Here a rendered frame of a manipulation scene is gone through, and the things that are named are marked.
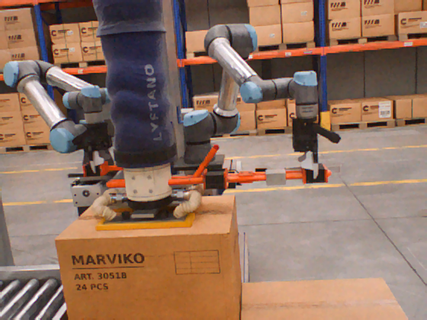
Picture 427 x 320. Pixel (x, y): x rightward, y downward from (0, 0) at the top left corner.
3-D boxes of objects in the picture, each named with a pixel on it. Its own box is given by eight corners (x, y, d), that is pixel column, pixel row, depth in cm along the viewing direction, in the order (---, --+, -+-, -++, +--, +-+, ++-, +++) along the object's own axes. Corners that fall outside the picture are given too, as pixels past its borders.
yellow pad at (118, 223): (94, 231, 151) (93, 218, 150) (104, 221, 161) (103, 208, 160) (191, 228, 147) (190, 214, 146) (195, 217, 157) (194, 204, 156)
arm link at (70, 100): (82, 107, 198) (98, 107, 192) (62, 110, 189) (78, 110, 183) (79, 90, 196) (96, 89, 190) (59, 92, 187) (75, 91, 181)
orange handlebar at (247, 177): (77, 192, 161) (75, 183, 160) (104, 171, 190) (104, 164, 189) (332, 180, 150) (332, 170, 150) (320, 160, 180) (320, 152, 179)
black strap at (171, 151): (105, 165, 149) (104, 154, 148) (125, 152, 171) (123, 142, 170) (170, 162, 146) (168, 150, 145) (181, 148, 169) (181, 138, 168)
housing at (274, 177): (266, 186, 153) (265, 174, 152) (265, 180, 160) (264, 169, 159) (286, 185, 152) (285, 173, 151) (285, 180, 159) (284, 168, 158)
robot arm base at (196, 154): (186, 158, 214) (184, 138, 212) (216, 155, 212) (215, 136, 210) (181, 164, 199) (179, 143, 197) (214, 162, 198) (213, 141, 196)
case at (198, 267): (72, 342, 156) (53, 238, 147) (108, 286, 195) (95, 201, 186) (238, 340, 149) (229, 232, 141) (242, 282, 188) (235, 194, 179)
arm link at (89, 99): (89, 85, 187) (103, 84, 182) (93, 111, 189) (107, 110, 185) (75, 87, 181) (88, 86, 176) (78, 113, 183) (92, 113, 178)
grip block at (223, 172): (203, 190, 154) (201, 174, 153) (206, 183, 164) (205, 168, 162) (226, 190, 153) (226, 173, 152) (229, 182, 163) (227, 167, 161)
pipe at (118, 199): (95, 219, 152) (93, 204, 151) (117, 197, 177) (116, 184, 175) (191, 216, 149) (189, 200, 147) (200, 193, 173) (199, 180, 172)
